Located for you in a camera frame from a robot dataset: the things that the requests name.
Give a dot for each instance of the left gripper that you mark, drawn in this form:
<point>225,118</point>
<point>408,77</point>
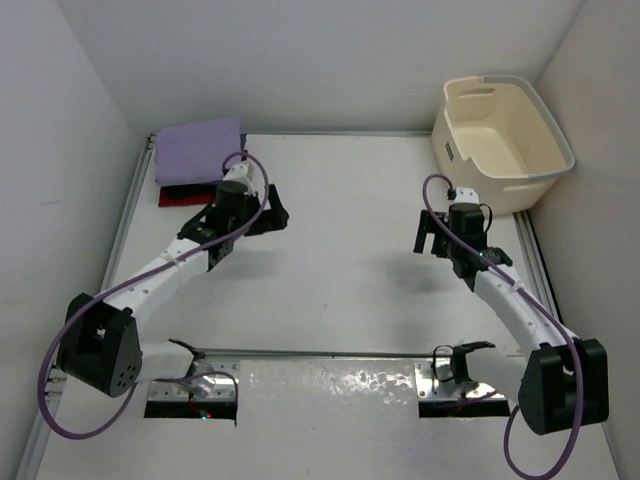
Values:
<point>269,220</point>

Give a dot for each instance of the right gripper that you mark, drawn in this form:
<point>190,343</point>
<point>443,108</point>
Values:
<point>429,225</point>

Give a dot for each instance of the black t-shirt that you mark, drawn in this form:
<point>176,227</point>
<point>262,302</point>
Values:
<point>193,190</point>

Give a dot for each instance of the purple t-shirt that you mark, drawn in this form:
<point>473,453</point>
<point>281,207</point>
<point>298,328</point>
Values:
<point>194,153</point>

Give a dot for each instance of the red t-shirt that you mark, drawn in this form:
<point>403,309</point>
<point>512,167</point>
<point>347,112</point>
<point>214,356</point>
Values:
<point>166,202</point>

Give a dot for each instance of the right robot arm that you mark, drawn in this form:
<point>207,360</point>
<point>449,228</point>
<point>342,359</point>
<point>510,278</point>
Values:
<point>559,373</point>

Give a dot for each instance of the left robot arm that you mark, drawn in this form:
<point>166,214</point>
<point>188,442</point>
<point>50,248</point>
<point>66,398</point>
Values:
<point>102,346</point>

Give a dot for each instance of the cream laundry basket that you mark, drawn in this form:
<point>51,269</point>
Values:
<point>495,134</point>

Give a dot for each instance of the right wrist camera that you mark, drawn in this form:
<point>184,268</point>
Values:
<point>462,195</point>

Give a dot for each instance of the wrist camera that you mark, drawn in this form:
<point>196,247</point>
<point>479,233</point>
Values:
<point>242,173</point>
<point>462,195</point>

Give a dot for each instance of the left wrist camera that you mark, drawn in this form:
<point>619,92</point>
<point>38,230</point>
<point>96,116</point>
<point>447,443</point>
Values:
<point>242,173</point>

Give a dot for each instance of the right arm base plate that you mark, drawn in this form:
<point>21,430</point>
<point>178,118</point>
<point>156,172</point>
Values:
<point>434,383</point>

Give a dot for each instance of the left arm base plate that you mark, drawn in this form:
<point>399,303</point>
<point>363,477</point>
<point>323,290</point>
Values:
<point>214,380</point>

